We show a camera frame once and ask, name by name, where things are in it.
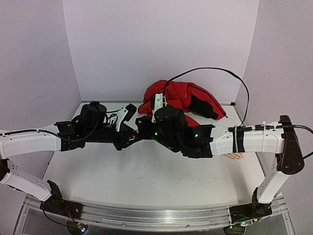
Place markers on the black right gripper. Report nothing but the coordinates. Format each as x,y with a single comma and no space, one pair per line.
148,127

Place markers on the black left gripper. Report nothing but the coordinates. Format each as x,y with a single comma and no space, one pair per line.
125,133

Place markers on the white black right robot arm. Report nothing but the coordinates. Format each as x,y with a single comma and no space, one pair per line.
207,141

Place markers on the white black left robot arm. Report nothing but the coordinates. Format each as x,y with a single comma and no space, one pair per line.
19,142

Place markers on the mannequin hand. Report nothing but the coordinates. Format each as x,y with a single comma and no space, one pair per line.
235,156

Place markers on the red black sports jacket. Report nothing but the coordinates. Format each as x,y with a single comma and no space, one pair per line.
188,97

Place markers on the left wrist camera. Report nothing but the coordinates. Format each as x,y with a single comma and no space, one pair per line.
94,116

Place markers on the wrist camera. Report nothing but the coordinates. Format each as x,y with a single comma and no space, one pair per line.
94,116
168,115

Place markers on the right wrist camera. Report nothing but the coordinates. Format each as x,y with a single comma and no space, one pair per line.
168,115

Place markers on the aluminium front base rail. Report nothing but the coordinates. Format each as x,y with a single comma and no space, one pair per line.
91,219

